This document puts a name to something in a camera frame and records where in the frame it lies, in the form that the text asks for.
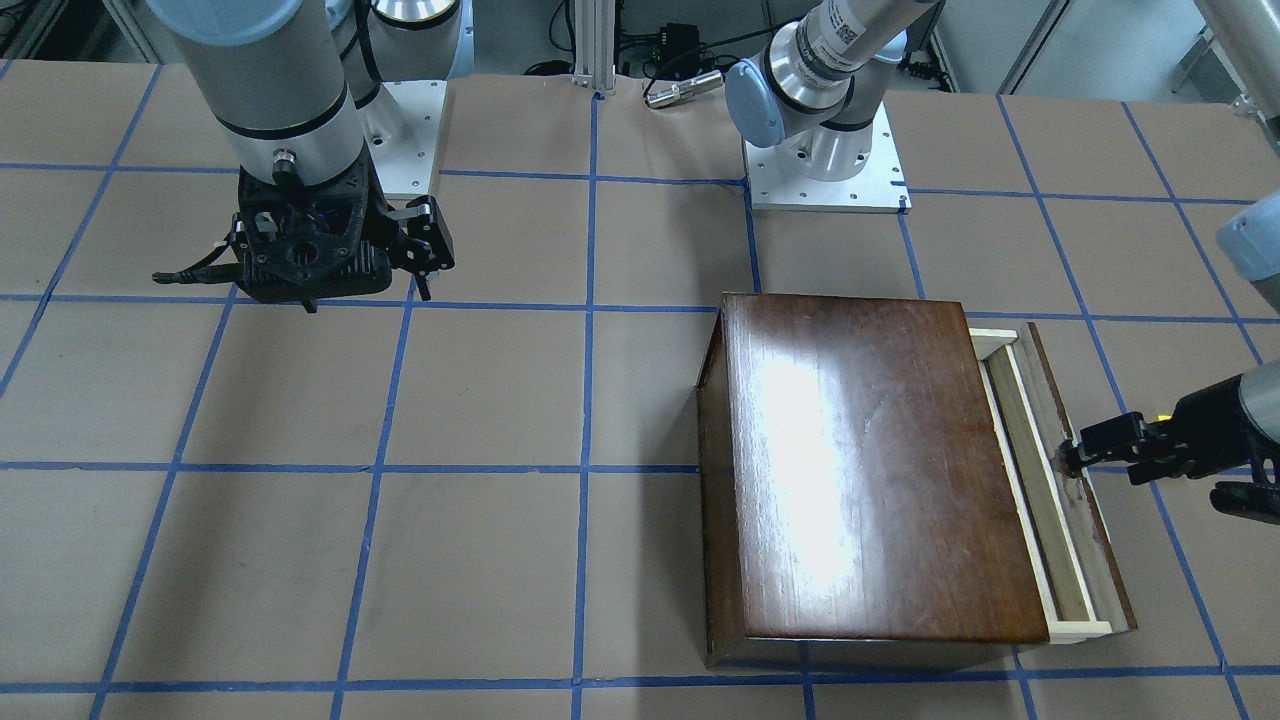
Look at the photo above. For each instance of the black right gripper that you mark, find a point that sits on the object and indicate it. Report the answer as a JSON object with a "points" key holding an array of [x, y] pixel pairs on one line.
{"points": [[427, 238]]}

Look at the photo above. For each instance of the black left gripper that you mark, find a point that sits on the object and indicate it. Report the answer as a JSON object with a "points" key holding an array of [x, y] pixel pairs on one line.
{"points": [[1208, 417]]}

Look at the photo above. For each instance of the light wood drawer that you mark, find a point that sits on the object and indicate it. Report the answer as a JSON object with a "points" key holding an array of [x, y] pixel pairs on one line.
{"points": [[1081, 589]]}

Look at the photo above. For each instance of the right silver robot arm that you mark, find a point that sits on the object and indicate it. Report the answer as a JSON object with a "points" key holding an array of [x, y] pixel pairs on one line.
{"points": [[335, 111]]}

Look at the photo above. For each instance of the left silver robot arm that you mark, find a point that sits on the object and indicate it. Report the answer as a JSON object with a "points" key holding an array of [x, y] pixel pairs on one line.
{"points": [[805, 78]]}

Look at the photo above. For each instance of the dark wooden drawer cabinet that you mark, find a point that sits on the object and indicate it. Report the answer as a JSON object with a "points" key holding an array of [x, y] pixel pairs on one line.
{"points": [[857, 509]]}

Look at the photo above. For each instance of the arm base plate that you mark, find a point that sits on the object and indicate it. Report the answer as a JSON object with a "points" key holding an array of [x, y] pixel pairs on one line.
{"points": [[403, 128], [827, 170]]}

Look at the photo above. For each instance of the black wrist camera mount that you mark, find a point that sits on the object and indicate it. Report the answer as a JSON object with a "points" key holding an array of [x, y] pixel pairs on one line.
{"points": [[302, 245]]}

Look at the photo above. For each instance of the aluminium frame post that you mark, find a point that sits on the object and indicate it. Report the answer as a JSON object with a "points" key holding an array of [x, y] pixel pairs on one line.
{"points": [[594, 42]]}

